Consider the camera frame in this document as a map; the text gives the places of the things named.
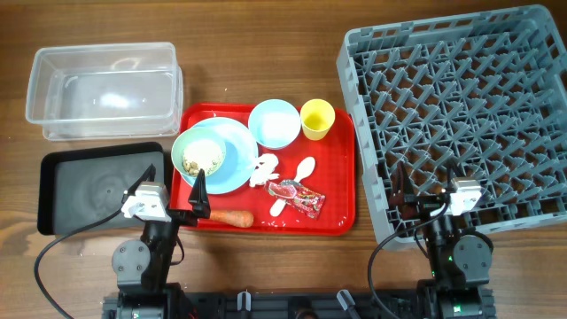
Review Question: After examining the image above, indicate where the red snack wrapper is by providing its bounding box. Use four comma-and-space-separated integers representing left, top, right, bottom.
265, 179, 326, 220

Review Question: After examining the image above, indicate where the light blue plate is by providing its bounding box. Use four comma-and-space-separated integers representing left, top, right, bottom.
172, 117, 259, 195

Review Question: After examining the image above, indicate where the clear plastic bin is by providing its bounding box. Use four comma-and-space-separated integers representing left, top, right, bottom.
26, 42, 183, 141

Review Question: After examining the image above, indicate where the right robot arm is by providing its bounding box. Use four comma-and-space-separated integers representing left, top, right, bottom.
388, 160, 496, 319

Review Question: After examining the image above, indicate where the white plastic spoon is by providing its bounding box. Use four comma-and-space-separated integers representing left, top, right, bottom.
269, 157, 315, 217

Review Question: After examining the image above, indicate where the light blue bowl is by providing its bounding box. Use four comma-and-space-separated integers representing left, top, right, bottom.
247, 99, 301, 150

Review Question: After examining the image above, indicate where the yellow plastic cup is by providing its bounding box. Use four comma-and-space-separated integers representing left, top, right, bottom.
299, 99, 336, 141

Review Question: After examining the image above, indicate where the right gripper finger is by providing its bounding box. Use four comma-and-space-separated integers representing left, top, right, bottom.
388, 161, 415, 206
446, 161, 463, 189

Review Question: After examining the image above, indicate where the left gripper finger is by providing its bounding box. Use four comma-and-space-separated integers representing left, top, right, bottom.
188, 169, 211, 218
126, 164, 156, 195

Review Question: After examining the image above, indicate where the green bowl with food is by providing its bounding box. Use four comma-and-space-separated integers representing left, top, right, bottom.
171, 127, 227, 178

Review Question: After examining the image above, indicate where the white napkin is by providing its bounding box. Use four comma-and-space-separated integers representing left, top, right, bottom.
249, 153, 279, 187

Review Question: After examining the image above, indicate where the grey dishwasher rack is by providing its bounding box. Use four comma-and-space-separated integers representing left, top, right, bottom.
337, 5, 566, 250

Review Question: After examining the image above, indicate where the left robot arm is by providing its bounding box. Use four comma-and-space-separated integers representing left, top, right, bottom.
102, 165, 211, 319

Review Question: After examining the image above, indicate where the black plastic tray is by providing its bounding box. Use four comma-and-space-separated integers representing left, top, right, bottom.
37, 142, 167, 236

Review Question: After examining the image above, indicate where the orange carrot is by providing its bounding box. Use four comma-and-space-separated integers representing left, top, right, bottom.
209, 211, 254, 228

